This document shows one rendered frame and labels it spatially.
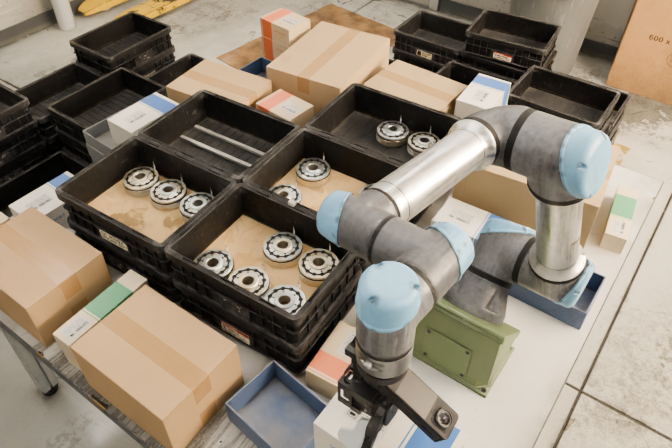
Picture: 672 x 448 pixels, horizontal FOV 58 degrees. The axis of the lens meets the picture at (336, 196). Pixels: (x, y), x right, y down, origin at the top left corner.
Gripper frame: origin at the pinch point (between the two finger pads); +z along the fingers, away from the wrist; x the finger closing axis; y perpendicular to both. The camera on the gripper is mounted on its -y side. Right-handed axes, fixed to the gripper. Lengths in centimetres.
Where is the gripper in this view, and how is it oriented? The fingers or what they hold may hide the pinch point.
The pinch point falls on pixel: (389, 437)
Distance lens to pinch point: 101.4
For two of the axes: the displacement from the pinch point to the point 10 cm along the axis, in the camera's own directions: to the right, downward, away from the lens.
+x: -5.8, 5.5, -6.0
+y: -8.1, -3.9, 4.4
